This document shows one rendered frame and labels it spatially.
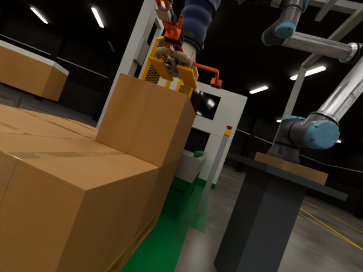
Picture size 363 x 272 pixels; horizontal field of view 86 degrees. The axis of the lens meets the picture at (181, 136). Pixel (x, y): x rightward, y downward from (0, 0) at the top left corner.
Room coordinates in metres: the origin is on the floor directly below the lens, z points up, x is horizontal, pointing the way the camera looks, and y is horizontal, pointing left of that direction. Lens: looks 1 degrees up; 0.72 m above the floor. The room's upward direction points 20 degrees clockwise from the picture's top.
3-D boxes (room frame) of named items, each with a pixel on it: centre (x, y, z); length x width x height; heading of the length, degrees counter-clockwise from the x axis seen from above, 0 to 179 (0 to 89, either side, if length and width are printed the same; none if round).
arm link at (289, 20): (0.99, -0.30, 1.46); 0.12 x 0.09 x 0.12; 8
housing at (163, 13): (0.88, 0.27, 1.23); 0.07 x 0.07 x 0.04; 80
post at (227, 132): (2.20, -0.47, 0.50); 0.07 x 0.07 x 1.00; 80
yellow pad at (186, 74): (1.32, 0.10, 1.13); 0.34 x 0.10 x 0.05; 170
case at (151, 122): (1.33, 0.19, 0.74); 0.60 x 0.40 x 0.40; 171
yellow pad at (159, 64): (1.35, 0.28, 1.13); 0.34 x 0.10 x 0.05; 170
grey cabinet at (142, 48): (2.61, 0.89, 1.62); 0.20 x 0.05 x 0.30; 170
